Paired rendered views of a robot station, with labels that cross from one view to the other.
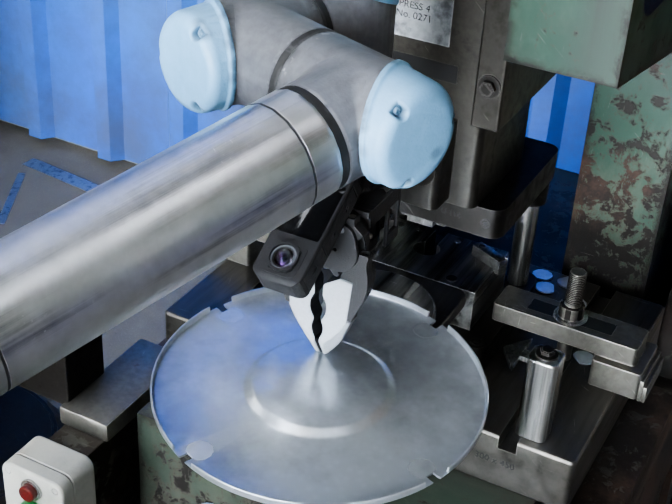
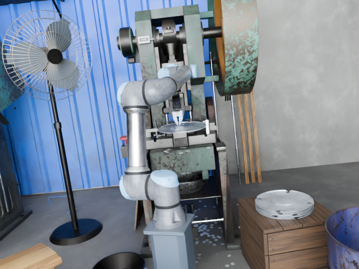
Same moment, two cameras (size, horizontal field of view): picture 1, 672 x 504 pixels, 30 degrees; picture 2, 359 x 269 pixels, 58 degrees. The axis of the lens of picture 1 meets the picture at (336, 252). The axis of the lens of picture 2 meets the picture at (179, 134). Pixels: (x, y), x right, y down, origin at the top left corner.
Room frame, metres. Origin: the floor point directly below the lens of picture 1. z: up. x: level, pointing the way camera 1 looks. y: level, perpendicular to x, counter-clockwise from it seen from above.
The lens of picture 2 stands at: (-0.86, 0.83, 1.09)
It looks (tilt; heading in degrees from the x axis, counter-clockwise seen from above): 10 degrees down; 335
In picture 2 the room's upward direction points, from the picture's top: 6 degrees counter-clockwise
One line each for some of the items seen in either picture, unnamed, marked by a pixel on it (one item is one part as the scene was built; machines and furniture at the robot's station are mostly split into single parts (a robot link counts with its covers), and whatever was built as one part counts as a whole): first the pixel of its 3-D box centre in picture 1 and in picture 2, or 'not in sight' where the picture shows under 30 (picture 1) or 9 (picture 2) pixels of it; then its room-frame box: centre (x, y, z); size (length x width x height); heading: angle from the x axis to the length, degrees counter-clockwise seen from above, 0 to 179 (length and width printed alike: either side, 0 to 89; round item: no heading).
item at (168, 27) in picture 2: not in sight; (170, 46); (1.10, -0.09, 1.27); 0.21 x 0.12 x 0.34; 154
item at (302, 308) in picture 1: (318, 293); (175, 118); (0.92, 0.01, 0.84); 0.06 x 0.03 x 0.09; 153
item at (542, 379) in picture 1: (540, 391); (207, 126); (0.91, -0.19, 0.75); 0.03 x 0.03 x 0.10; 64
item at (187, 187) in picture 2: not in sight; (185, 181); (1.10, -0.09, 0.36); 0.34 x 0.34 x 0.10
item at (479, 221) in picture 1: (435, 176); (178, 109); (1.10, -0.09, 0.86); 0.20 x 0.16 x 0.05; 64
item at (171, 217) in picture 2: not in sight; (168, 211); (0.41, 0.33, 0.50); 0.15 x 0.15 x 0.10
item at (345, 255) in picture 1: (341, 191); (176, 100); (0.92, 0.00, 0.94); 0.09 x 0.08 x 0.12; 153
